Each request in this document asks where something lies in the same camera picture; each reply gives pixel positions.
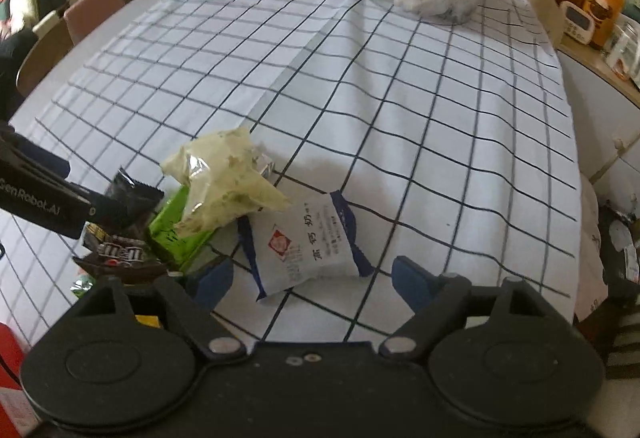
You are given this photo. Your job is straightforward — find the white blue milk candy packet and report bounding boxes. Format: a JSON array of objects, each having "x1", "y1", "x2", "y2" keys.
[{"x1": 238, "y1": 191, "x2": 373, "y2": 299}]

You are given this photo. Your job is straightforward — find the yellow snack packet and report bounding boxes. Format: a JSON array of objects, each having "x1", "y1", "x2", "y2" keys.
[{"x1": 136, "y1": 314, "x2": 163, "y2": 328}]

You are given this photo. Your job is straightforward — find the black snack packet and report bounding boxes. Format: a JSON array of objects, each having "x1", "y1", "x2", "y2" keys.
[{"x1": 105, "y1": 167, "x2": 164, "y2": 229}]

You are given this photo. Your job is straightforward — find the green snack packet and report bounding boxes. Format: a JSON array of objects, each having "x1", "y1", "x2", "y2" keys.
[{"x1": 146, "y1": 186, "x2": 213, "y2": 272}]

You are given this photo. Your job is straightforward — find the dark brown snack packet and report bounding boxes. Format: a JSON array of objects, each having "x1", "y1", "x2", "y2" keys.
[{"x1": 74, "y1": 224, "x2": 168, "y2": 284}]

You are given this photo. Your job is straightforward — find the pale yellow snack bag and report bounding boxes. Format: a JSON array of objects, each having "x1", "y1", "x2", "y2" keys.
[{"x1": 160, "y1": 127, "x2": 291, "y2": 238}]

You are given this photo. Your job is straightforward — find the white black grid tablecloth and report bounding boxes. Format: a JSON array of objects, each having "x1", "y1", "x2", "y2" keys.
[{"x1": 12, "y1": 0, "x2": 580, "y2": 343}]

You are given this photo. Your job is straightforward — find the pink cushioned chair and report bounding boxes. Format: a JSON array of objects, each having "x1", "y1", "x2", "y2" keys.
[{"x1": 64, "y1": 0, "x2": 125, "y2": 45}]

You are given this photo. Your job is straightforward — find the white red cardboard box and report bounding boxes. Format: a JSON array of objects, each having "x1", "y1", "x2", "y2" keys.
[{"x1": 0, "y1": 323, "x2": 38, "y2": 438}]

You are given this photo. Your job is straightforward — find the white side cabinet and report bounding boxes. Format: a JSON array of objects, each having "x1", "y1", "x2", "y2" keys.
[{"x1": 558, "y1": 51, "x2": 639, "y2": 217}]

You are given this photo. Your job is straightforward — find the white kitchen timer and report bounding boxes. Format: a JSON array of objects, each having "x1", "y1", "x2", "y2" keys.
[{"x1": 560, "y1": 0, "x2": 596, "y2": 45}]

